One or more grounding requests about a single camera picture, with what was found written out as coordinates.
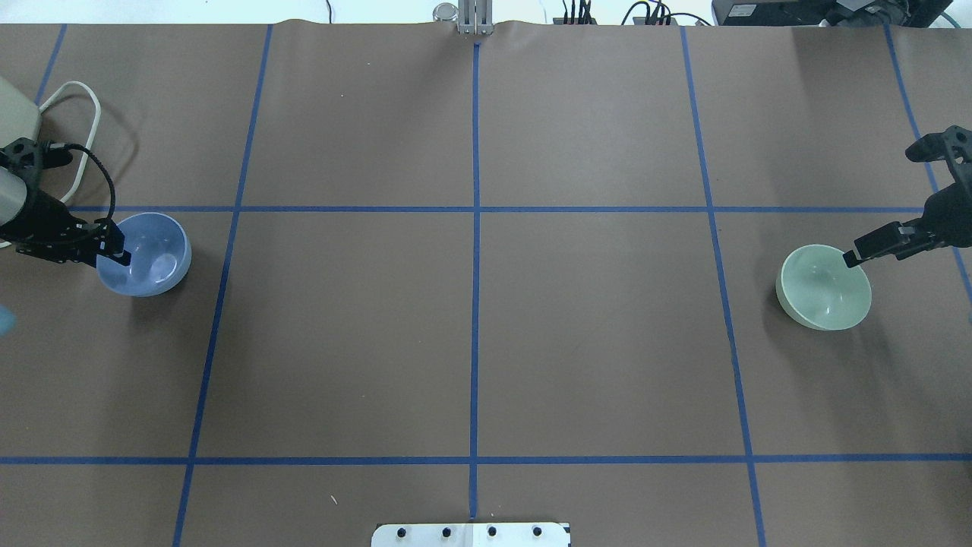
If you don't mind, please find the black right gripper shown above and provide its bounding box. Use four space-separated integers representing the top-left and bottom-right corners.
843 125 971 269

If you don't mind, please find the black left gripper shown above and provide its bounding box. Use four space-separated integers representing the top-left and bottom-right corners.
1 138 132 267

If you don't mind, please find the blue bowl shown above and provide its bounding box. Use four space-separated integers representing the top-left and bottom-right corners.
95 212 192 298

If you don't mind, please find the green bowl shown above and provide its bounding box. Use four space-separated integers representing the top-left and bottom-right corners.
775 245 873 331

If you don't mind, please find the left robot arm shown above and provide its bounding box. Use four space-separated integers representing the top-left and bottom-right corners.
1 138 132 267

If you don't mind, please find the beige appliance box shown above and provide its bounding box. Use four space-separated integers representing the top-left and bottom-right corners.
0 77 42 149

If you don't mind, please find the white power cable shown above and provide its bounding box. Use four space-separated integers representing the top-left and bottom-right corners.
0 81 103 251

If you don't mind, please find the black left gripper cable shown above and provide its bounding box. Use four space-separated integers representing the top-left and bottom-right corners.
46 143 117 244

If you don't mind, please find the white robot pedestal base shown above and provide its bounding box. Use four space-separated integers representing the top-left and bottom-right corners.
371 522 573 546

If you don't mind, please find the aluminium frame post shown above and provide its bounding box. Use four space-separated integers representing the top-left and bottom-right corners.
457 0 495 36

